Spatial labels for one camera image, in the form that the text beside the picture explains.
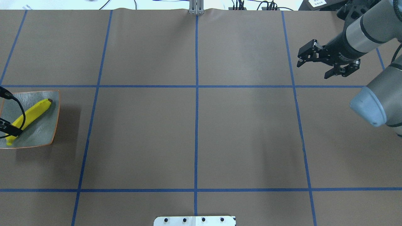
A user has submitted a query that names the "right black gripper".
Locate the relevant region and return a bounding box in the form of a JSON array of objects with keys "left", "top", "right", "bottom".
[{"left": 297, "top": 40, "right": 361, "bottom": 79}]

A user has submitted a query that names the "yellow banana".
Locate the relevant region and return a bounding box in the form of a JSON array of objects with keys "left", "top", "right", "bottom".
[{"left": 12, "top": 99, "right": 53, "bottom": 130}]

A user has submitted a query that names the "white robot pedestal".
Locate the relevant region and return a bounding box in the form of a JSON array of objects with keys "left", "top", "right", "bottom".
[{"left": 153, "top": 216, "right": 236, "bottom": 226}]

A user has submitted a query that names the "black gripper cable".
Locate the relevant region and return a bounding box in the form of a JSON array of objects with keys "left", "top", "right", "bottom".
[{"left": 0, "top": 86, "right": 26, "bottom": 138}]

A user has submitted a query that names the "black box with label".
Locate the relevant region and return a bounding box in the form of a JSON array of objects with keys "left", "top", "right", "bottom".
[{"left": 298, "top": 0, "right": 347, "bottom": 11}]

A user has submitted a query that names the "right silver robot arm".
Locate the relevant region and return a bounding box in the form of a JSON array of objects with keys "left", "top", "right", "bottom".
[{"left": 296, "top": 0, "right": 401, "bottom": 137}]

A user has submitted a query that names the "aluminium frame post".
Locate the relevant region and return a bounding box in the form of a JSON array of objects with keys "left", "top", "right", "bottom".
[{"left": 188, "top": 0, "right": 205, "bottom": 16}]

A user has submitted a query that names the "grey square plate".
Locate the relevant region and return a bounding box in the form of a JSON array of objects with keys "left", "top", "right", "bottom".
[{"left": 1, "top": 90, "right": 60, "bottom": 150}]

